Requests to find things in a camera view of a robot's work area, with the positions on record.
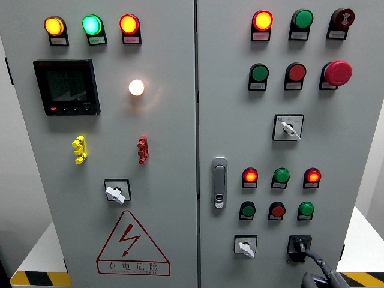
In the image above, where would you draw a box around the turn switch long white handle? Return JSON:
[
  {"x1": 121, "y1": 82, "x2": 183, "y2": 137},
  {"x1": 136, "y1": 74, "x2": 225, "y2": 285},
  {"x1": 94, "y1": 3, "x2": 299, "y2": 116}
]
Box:
[{"x1": 272, "y1": 113, "x2": 305, "y2": 142}]

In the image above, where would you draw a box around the dark red buzzer lamp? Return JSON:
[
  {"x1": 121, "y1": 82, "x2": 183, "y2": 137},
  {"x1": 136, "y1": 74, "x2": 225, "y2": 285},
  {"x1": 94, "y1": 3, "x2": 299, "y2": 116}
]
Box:
[{"x1": 329, "y1": 7, "x2": 355, "y2": 31}]

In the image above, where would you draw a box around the turn switch wide white handle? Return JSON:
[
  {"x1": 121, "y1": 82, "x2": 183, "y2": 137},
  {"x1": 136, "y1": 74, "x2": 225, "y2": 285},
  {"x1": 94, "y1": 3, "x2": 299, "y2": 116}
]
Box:
[{"x1": 103, "y1": 179, "x2": 132, "y2": 206}]

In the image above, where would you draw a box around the small yellow handle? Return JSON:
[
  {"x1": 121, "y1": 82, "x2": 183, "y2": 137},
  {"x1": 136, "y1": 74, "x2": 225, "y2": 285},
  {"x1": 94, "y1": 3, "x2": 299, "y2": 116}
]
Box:
[{"x1": 71, "y1": 135, "x2": 89, "y2": 165}]

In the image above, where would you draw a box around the grey cabinet door with lock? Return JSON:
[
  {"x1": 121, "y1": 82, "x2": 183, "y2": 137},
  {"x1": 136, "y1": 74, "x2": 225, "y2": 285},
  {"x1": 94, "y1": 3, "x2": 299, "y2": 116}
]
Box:
[{"x1": 196, "y1": 0, "x2": 384, "y2": 288}]

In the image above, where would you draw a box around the large red stop button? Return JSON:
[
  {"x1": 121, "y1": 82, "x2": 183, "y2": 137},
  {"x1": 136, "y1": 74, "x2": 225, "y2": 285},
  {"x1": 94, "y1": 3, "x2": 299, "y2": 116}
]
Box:
[{"x1": 320, "y1": 60, "x2": 353, "y2": 88}]

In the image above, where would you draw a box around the small green round lamp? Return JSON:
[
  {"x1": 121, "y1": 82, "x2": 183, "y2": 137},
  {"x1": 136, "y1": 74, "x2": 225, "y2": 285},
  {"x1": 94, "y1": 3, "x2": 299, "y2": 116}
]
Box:
[
  {"x1": 272, "y1": 167, "x2": 290, "y2": 184},
  {"x1": 297, "y1": 201, "x2": 315, "y2": 217}
]

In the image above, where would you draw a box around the small red round lamp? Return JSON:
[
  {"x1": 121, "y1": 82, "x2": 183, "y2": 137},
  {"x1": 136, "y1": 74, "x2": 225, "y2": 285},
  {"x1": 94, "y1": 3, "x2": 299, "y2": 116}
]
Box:
[
  {"x1": 303, "y1": 167, "x2": 322, "y2": 184},
  {"x1": 242, "y1": 167, "x2": 259, "y2": 184}
]

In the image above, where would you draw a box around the turn switch small white handle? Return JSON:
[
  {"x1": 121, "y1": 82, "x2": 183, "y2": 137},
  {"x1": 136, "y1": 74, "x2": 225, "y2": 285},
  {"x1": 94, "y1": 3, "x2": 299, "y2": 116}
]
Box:
[{"x1": 234, "y1": 234, "x2": 259, "y2": 259}]

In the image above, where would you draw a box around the large yellow round lamp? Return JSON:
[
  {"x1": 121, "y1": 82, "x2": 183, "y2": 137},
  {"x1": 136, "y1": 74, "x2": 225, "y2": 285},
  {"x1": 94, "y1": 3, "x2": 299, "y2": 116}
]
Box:
[{"x1": 43, "y1": 16, "x2": 67, "y2": 38}]

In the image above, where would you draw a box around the large green round lamp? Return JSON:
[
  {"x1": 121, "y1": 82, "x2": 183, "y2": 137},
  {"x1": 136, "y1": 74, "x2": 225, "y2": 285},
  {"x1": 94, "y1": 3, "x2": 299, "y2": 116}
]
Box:
[
  {"x1": 82, "y1": 14, "x2": 105, "y2": 37},
  {"x1": 290, "y1": 8, "x2": 314, "y2": 31}
]

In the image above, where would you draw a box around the silver door lock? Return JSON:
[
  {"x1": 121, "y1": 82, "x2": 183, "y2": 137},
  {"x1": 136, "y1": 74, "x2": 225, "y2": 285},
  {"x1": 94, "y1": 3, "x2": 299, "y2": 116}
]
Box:
[{"x1": 211, "y1": 157, "x2": 229, "y2": 210}]

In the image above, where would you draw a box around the red warning triangle sticker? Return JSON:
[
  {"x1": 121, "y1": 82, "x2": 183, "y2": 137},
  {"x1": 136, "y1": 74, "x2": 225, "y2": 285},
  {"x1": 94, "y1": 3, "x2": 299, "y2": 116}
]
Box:
[{"x1": 95, "y1": 210, "x2": 172, "y2": 277}]

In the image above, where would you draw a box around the grey cabinet door with display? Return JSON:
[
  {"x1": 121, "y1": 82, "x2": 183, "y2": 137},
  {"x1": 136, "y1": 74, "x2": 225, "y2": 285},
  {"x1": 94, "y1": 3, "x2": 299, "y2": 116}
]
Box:
[{"x1": 0, "y1": 0, "x2": 199, "y2": 288}]

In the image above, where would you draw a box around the small red handle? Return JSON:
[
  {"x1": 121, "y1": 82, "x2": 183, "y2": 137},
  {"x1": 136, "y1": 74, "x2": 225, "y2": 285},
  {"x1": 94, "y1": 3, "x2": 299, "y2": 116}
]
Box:
[{"x1": 137, "y1": 135, "x2": 149, "y2": 165}]

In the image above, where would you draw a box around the black yellow striped tape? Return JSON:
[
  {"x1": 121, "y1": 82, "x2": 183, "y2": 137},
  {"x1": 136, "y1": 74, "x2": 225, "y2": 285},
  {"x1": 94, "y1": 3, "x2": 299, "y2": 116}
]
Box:
[
  {"x1": 341, "y1": 272, "x2": 384, "y2": 288},
  {"x1": 10, "y1": 271, "x2": 73, "y2": 288}
]

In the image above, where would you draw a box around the turn switch black knob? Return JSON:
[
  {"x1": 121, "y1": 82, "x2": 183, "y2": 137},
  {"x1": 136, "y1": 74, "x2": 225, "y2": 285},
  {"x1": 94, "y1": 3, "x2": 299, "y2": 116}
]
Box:
[{"x1": 286, "y1": 235, "x2": 313, "y2": 264}]

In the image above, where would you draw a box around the small green push button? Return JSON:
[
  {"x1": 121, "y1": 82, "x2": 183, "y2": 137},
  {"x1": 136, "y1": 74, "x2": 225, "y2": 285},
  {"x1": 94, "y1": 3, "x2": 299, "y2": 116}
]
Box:
[{"x1": 239, "y1": 200, "x2": 257, "y2": 218}]

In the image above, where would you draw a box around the small red push button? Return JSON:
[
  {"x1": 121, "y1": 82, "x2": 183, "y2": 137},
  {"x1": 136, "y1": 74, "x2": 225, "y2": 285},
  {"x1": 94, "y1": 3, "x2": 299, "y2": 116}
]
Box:
[{"x1": 268, "y1": 201, "x2": 287, "y2": 218}]

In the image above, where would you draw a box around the large red push button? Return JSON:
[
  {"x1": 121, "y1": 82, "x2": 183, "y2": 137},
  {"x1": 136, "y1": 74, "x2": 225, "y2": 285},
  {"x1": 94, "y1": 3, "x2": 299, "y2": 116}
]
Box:
[{"x1": 284, "y1": 62, "x2": 307, "y2": 83}]

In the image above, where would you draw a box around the white round lamp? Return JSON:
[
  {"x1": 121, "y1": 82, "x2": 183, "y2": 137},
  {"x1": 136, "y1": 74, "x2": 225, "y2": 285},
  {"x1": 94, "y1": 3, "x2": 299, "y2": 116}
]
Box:
[{"x1": 128, "y1": 79, "x2": 145, "y2": 97}]

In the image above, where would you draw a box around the black digital display meter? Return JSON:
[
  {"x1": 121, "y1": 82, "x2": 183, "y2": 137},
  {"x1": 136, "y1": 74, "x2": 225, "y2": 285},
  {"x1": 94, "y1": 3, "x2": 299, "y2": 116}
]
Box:
[{"x1": 32, "y1": 58, "x2": 101, "y2": 116}]

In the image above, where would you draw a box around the large red round lamp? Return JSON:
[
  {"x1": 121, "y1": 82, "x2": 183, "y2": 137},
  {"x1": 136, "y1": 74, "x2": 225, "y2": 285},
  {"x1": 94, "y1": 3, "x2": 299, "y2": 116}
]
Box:
[
  {"x1": 119, "y1": 13, "x2": 141, "y2": 36},
  {"x1": 251, "y1": 10, "x2": 274, "y2": 32}
]

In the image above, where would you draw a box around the large green push button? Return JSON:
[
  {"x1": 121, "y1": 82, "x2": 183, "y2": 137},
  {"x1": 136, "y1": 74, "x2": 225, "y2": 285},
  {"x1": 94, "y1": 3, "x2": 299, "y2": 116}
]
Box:
[{"x1": 248, "y1": 62, "x2": 270, "y2": 83}]

